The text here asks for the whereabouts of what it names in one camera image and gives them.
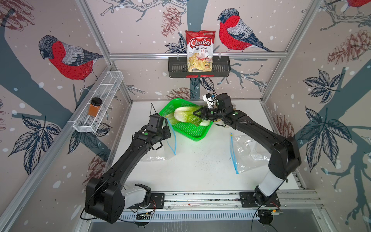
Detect clear zipper bag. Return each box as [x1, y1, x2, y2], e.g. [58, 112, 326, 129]
[141, 118, 177, 162]
[230, 133, 271, 175]

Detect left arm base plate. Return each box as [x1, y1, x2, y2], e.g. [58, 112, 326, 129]
[129, 193, 165, 210]

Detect chinese cabbage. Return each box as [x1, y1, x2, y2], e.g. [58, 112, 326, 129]
[174, 105, 203, 126]
[165, 112, 180, 125]
[199, 120, 210, 127]

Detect green plastic basket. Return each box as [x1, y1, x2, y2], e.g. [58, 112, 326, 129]
[159, 98, 212, 141]

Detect black hanging wire basket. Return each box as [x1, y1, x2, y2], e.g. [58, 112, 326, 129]
[168, 56, 231, 78]

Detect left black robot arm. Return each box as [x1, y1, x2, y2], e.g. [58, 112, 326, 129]
[84, 113, 171, 224]

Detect red Chuba chips bag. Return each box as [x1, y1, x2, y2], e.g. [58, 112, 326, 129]
[185, 31, 215, 72]

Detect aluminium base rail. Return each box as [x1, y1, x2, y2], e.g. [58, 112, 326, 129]
[117, 189, 324, 222]

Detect white wire shelf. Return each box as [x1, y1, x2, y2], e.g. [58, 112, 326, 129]
[73, 71, 123, 133]

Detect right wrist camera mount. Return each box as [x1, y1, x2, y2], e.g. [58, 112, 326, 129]
[203, 93, 217, 108]

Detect orange spice jar black lid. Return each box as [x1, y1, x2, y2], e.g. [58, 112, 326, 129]
[88, 97, 102, 117]

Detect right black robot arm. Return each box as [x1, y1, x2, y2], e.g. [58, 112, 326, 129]
[193, 93, 301, 206]

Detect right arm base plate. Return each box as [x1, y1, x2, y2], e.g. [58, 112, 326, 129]
[239, 191, 281, 208]

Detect chinese cabbage front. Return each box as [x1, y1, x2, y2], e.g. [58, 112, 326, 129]
[199, 120, 210, 127]

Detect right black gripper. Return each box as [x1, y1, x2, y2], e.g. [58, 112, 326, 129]
[192, 107, 225, 121]

